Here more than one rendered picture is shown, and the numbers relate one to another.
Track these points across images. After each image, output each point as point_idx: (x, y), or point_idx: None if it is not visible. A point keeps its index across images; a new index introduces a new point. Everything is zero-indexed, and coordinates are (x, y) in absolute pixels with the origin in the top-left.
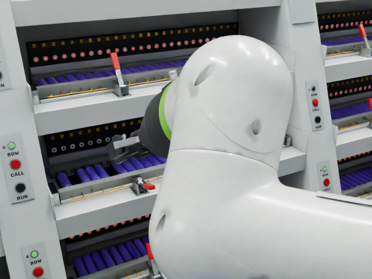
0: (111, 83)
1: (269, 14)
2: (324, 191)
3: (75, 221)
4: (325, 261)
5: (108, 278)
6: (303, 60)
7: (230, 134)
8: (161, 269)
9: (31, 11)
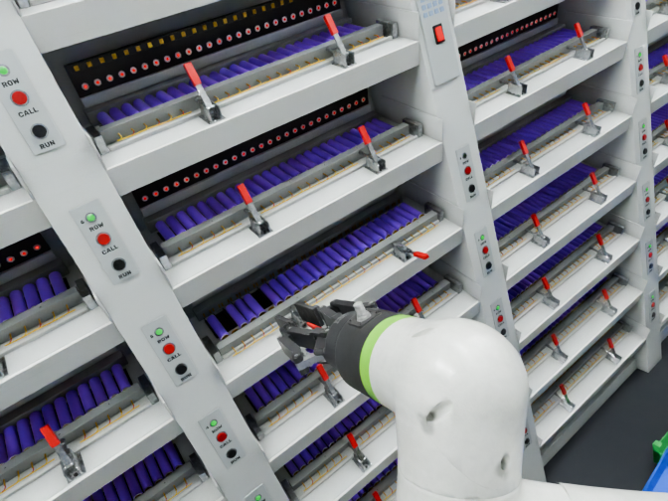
0: (244, 213)
1: (405, 73)
2: (576, 497)
3: (245, 378)
4: None
5: (285, 405)
6: (451, 125)
7: (480, 480)
8: None
9: (134, 173)
